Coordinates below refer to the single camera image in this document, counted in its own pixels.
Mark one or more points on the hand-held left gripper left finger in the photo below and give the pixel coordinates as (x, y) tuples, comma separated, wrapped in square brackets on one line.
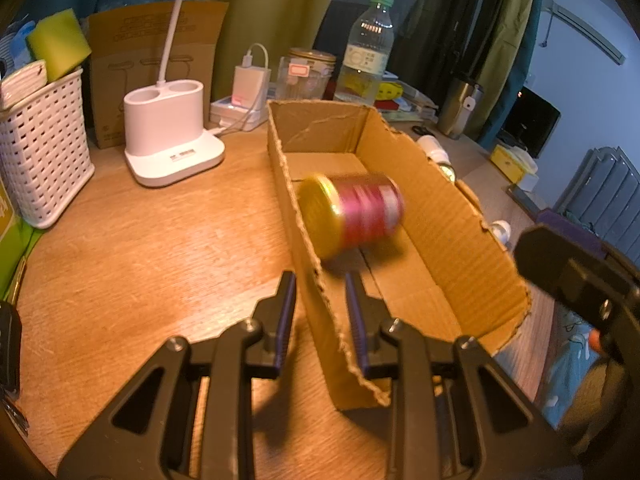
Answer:
[(285, 320)]

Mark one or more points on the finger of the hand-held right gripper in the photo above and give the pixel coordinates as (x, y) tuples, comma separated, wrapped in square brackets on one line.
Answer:
[(565, 270), (570, 230)]

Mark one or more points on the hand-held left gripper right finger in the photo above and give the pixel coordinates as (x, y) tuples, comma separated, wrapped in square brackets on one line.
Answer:
[(356, 325)]

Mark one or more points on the torn cardboard box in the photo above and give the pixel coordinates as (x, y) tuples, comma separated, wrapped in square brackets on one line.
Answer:
[(425, 240)]

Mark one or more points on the red can with gold lid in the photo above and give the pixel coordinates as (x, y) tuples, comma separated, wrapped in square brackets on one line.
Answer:
[(360, 215)]

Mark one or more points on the grey radiator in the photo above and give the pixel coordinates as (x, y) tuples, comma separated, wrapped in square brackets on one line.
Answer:
[(597, 185)]

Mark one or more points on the blue printed bedding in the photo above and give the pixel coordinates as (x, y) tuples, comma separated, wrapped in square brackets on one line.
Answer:
[(567, 355)]

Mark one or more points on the small white bottle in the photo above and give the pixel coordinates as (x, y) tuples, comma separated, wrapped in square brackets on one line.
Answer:
[(434, 149), (501, 230)]

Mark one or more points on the yellow tissue pack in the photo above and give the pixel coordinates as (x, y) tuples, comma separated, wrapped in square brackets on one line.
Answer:
[(512, 160)]

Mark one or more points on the black monitor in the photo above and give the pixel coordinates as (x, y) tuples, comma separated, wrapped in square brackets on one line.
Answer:
[(532, 120)]

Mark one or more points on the steel tumbler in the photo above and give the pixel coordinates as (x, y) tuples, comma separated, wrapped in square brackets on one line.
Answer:
[(457, 107)]

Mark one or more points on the black scissors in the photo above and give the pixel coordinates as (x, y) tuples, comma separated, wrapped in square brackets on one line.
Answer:
[(422, 130)]

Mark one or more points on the white air conditioner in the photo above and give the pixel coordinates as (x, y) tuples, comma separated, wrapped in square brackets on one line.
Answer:
[(585, 27)]

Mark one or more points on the stack of books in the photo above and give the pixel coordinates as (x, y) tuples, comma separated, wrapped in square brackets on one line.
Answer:
[(405, 102)]

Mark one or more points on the white power strip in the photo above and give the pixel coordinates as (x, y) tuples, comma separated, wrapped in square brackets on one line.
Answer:
[(225, 110)]

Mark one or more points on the white lamp base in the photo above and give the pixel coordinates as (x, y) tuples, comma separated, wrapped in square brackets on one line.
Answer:
[(165, 130)]

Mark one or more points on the hanging clothes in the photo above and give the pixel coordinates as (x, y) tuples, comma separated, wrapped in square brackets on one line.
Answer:
[(480, 20)]

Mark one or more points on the glass jar with gold lid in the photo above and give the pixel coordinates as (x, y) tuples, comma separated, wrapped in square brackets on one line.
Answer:
[(305, 75)]

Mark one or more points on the clear water bottle green cap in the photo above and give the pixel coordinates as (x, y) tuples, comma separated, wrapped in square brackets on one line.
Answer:
[(365, 55)]

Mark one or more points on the black car key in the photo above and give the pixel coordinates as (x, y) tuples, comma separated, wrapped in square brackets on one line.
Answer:
[(9, 345)]

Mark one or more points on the green box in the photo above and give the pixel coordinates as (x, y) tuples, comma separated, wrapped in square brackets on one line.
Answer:
[(10, 240)]

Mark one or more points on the brown cardboard packaging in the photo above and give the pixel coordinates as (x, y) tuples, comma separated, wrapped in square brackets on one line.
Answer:
[(195, 45)]

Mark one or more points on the white plastic basket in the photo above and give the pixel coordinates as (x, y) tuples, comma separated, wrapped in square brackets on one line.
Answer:
[(40, 160)]

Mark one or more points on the green curtain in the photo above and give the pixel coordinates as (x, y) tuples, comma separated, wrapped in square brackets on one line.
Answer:
[(280, 5)]

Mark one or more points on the white folded cloth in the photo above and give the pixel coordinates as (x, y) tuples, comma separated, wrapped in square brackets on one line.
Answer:
[(22, 82)]

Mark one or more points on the green sponge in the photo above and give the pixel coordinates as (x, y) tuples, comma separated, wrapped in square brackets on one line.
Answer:
[(57, 42)]

